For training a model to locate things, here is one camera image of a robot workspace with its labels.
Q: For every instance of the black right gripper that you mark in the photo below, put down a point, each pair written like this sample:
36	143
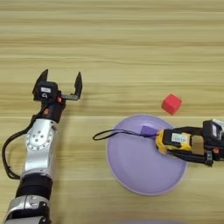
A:
217	150

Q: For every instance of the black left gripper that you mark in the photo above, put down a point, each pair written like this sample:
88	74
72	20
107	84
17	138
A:
52	112

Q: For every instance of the yellow black tape measure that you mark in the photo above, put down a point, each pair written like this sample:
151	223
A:
175	140

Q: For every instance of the red cube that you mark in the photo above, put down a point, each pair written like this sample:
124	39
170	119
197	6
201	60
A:
171	104

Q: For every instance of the purple rectangular block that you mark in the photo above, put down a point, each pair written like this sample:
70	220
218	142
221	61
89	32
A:
148	131

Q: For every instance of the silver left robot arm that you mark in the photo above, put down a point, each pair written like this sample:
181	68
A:
39	151

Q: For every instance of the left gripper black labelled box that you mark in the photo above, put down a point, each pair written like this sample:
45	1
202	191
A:
46	90

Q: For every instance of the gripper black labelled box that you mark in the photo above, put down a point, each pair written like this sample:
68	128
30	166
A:
46	90
210	131

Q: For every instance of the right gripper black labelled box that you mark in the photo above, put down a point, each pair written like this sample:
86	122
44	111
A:
210	131

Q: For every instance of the round purple plate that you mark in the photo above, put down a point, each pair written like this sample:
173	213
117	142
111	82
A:
140	169

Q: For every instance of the dark robot torso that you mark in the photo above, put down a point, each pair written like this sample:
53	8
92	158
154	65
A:
148	222

